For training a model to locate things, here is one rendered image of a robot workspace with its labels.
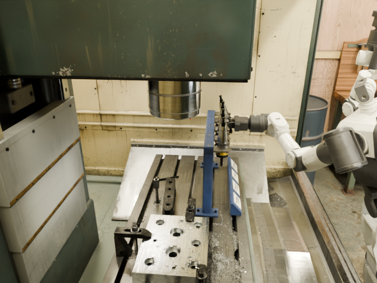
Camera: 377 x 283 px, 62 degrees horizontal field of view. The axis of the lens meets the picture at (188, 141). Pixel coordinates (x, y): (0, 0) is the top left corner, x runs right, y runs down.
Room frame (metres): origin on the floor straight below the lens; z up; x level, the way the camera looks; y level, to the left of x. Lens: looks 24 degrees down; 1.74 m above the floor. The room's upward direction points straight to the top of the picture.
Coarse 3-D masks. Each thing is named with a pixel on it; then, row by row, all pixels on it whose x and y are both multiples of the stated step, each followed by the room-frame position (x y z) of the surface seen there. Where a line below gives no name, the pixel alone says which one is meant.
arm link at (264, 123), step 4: (260, 116) 1.48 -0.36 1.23; (264, 116) 1.49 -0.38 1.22; (268, 116) 1.49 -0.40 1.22; (260, 120) 1.46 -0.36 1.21; (264, 120) 1.46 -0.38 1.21; (268, 120) 1.47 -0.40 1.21; (260, 124) 1.45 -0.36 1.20; (264, 124) 1.45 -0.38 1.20; (268, 124) 1.46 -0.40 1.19; (260, 128) 1.45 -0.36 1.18; (264, 128) 1.45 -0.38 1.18; (268, 128) 1.46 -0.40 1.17; (272, 128) 1.46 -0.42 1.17; (260, 132) 1.47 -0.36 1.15; (268, 132) 1.47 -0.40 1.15; (272, 132) 1.47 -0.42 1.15; (272, 136) 1.48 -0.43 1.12
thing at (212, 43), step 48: (0, 0) 0.82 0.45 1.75; (48, 0) 0.80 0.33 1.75; (96, 0) 0.79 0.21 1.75; (144, 0) 0.78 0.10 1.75; (192, 0) 0.77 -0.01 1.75; (240, 0) 0.76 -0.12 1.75; (0, 48) 0.82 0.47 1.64; (48, 48) 0.81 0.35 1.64; (96, 48) 0.80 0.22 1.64; (144, 48) 0.78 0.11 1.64; (192, 48) 0.77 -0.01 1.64; (240, 48) 0.76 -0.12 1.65
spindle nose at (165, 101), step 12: (156, 84) 0.84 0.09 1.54; (168, 84) 0.83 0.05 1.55; (180, 84) 0.83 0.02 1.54; (192, 84) 0.84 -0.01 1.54; (156, 96) 0.84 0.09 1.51; (168, 96) 0.83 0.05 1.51; (180, 96) 0.83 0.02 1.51; (192, 96) 0.84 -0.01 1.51; (156, 108) 0.84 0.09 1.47; (168, 108) 0.83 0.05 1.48; (180, 108) 0.83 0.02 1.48; (192, 108) 0.84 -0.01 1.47
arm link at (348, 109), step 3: (375, 99) 1.37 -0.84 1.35; (348, 102) 1.49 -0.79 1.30; (345, 105) 1.51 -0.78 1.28; (348, 105) 1.48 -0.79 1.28; (351, 105) 1.47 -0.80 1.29; (342, 108) 1.52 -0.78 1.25; (345, 108) 1.51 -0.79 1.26; (348, 108) 1.48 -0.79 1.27; (351, 108) 1.46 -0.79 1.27; (354, 108) 1.45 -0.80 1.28; (357, 108) 1.44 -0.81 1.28; (345, 111) 1.50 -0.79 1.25; (348, 111) 1.48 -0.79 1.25; (351, 111) 1.46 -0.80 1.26; (354, 111) 1.45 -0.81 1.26; (345, 114) 1.50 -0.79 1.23; (348, 114) 1.48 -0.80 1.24
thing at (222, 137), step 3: (222, 126) 1.17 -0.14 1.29; (225, 126) 1.17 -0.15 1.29; (219, 129) 1.18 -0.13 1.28; (222, 129) 1.17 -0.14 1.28; (225, 129) 1.17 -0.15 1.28; (219, 132) 1.17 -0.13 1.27; (222, 132) 1.17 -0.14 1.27; (225, 132) 1.17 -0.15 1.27; (219, 135) 1.17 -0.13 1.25; (222, 135) 1.17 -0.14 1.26; (225, 135) 1.17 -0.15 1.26; (219, 138) 1.17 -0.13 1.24; (222, 138) 1.16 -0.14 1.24; (225, 138) 1.17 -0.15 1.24; (219, 141) 1.17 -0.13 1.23; (222, 141) 1.16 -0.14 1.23; (225, 141) 1.16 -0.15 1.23
